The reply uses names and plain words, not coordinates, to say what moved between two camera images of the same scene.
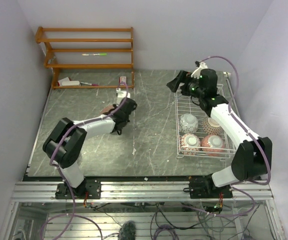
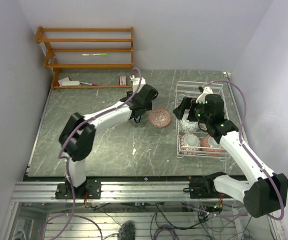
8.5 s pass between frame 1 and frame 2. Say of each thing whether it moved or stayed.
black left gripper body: moved
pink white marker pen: stayed
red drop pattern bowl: moved
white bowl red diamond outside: stayed
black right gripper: moved
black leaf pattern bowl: stayed
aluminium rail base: stayed
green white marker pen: stayed
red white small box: stayed
